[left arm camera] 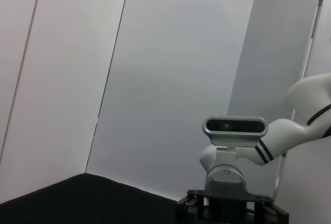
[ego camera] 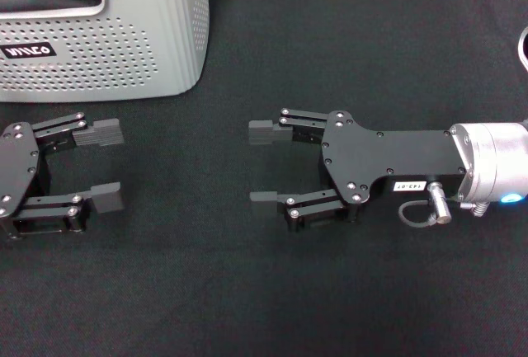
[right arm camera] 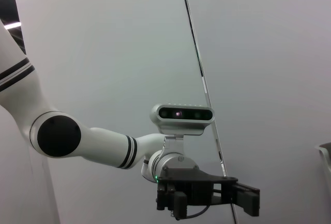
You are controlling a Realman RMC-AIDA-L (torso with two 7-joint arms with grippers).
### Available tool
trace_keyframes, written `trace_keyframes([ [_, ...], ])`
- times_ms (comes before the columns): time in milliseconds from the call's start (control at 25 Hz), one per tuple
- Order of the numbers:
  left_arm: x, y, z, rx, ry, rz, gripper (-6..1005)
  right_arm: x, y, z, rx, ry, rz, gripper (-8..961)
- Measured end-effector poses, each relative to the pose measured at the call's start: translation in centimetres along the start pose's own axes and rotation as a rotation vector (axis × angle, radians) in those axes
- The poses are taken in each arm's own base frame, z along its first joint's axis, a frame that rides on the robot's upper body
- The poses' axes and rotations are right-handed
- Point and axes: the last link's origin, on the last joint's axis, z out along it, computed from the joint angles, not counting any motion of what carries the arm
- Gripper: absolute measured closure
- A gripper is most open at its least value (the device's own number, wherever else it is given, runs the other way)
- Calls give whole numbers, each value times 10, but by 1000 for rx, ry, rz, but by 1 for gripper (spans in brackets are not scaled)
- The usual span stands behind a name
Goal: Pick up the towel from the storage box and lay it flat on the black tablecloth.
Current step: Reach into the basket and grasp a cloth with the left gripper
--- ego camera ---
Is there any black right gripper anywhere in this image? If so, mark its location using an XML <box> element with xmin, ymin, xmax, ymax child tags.
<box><xmin>248</xmin><ymin>107</ymin><xmax>469</xmax><ymax>234</ymax></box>

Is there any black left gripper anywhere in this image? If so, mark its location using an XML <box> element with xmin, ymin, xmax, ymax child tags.
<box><xmin>0</xmin><ymin>112</ymin><xmax>125</xmax><ymax>238</ymax></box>

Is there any silver elbow connector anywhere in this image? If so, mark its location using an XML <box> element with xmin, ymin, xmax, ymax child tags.
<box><xmin>460</xmin><ymin>201</ymin><xmax>491</xmax><ymax>217</ymax></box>

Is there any grey perforated plastic storage basket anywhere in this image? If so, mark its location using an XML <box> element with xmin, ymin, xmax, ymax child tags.
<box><xmin>0</xmin><ymin>0</ymin><xmax>211</xmax><ymax>103</ymax></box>

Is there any black tablecloth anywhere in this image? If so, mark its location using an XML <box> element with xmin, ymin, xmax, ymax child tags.
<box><xmin>0</xmin><ymin>0</ymin><xmax>528</xmax><ymax>357</ymax></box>

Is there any silver cable plug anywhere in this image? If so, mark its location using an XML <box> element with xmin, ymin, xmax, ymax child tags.
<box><xmin>428</xmin><ymin>181</ymin><xmax>454</xmax><ymax>225</ymax></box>

